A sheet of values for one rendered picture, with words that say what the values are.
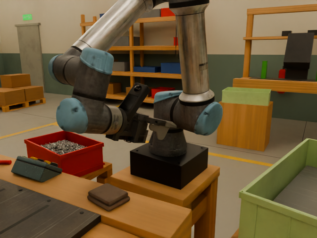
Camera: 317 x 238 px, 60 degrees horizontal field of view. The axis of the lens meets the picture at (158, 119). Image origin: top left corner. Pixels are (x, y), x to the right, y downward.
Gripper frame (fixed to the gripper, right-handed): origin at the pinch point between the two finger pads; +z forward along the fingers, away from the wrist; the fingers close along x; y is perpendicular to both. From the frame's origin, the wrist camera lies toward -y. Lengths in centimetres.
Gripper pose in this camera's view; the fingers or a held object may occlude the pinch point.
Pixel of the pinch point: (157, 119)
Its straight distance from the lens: 88.3
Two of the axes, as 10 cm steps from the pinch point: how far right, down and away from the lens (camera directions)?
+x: 8.0, 2.3, -5.6
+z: 5.6, 0.8, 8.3
